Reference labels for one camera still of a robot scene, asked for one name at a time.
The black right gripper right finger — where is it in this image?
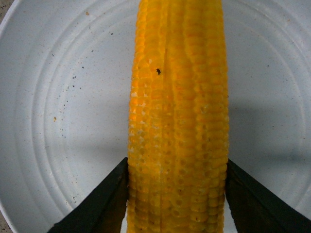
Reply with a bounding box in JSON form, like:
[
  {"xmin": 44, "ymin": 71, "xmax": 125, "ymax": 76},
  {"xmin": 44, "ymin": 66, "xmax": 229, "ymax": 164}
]
[{"xmin": 225, "ymin": 160, "xmax": 311, "ymax": 233}]

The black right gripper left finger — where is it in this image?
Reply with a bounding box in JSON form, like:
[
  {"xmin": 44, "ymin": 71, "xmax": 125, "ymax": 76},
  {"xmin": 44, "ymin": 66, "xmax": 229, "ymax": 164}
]
[{"xmin": 49, "ymin": 158, "xmax": 128, "ymax": 233}]

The yellow corn cob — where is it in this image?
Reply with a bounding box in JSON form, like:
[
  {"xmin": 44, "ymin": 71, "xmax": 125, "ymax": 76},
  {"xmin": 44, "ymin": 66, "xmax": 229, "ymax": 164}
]
[{"xmin": 127, "ymin": 0, "xmax": 229, "ymax": 233}]

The light blue plastic plate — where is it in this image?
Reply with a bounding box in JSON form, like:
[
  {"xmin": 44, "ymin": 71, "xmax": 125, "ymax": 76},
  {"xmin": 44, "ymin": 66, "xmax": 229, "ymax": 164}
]
[{"xmin": 0, "ymin": 0, "xmax": 311, "ymax": 233}]

